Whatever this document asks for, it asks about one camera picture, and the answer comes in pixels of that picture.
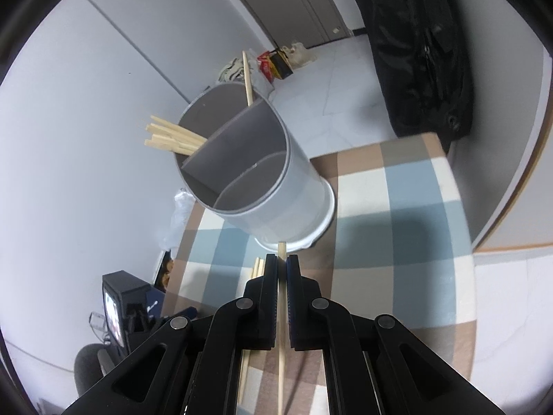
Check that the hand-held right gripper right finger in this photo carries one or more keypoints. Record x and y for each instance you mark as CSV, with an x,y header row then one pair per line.
x,y
294,294

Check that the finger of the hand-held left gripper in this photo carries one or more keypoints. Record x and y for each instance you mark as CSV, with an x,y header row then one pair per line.
x,y
188,311

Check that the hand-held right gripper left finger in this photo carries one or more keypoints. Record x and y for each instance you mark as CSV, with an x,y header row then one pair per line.
x,y
270,294

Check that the pile of wooden chopsticks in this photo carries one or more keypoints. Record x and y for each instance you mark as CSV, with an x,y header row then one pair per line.
x,y
258,268

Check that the single wooden chopstick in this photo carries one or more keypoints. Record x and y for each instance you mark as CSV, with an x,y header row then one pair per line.
x,y
247,78
281,367

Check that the white divided utensil holder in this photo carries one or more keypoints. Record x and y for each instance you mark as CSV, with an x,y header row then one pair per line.
x,y
298,190

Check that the bunch of wooden chopsticks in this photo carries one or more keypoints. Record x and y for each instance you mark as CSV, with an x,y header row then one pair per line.
x,y
181,138

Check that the navy shoe box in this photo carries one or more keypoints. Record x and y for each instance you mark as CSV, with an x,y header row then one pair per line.
x,y
156,302

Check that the brown suede shoe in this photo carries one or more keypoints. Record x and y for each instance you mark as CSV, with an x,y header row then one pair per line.
x,y
166,274

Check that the clear plastic bag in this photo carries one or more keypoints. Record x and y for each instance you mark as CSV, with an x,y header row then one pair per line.
x,y
179,220

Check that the checkered tablecloth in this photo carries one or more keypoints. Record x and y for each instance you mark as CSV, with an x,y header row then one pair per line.
x,y
389,233

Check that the white plastic bag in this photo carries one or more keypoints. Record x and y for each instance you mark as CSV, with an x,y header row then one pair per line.
x,y
263,84

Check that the cream folded cloth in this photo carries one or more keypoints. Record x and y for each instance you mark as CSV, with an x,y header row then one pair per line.
x,y
231,71

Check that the yellow and red bag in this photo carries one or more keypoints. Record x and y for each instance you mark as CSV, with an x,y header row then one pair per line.
x,y
265,67

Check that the black paper bag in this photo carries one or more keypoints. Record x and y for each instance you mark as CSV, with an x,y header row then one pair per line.
x,y
283,65

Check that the beige plastic bag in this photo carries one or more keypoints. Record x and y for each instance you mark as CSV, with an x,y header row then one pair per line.
x,y
300,54

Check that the black backpack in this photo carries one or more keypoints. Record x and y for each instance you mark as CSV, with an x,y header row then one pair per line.
x,y
414,52

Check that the grey door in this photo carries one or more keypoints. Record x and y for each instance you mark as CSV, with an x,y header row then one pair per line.
x,y
293,4

